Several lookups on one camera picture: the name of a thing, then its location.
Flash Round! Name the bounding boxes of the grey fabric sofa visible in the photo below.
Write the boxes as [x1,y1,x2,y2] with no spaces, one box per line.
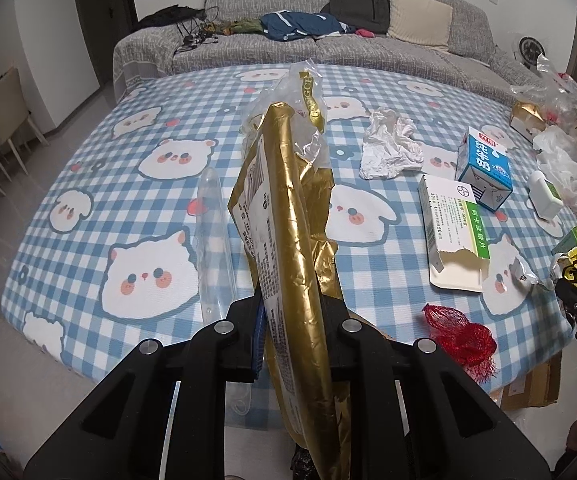
[112,0,540,104]

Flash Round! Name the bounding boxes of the gold foil snack bag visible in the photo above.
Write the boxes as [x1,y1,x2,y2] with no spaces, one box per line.
[229,60,350,479]

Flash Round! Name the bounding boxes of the blue white milk carton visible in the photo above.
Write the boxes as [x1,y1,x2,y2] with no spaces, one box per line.
[455,127,513,212]

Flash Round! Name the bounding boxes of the red mesh net bag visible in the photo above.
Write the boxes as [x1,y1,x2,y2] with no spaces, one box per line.
[423,304,497,384]

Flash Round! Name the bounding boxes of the gold white small box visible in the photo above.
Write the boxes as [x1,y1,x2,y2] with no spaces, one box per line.
[509,102,547,141]

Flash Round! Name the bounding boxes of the beige dining chair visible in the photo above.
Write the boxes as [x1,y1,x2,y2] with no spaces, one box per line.
[0,67,49,176]

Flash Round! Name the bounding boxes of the beige cushion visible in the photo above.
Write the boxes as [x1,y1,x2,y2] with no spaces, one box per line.
[387,0,453,52]

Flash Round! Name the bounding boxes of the cardboard box on floor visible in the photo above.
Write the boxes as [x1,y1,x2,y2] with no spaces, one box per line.
[490,352,563,411]

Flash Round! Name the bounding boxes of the white green medicine box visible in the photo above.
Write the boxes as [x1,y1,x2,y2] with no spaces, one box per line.
[418,174,490,294]

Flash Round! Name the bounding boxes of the pink cloth on sofa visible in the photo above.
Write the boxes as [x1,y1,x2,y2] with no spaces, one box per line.
[354,28,376,39]

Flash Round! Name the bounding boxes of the blue jacket on sofa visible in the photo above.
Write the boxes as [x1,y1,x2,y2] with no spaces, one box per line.
[260,10,357,41]

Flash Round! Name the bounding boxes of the clear plastic tube case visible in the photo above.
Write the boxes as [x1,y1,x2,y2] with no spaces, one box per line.
[194,167,236,325]

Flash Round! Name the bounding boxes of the black backpack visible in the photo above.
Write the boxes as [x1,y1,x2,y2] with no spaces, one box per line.
[322,0,390,35]

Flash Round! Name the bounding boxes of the clear plastic bags pile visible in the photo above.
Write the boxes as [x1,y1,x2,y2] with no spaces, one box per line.
[511,54,577,214]

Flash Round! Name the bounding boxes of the blue checkered bear tablecloth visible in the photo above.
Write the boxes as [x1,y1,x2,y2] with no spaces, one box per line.
[1,65,576,387]

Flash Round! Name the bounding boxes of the black cables on sofa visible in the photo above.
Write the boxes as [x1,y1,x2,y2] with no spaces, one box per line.
[172,5,222,57]

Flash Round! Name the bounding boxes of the small crumpled white wrapper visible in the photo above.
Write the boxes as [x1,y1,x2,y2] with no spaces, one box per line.
[509,257,540,292]

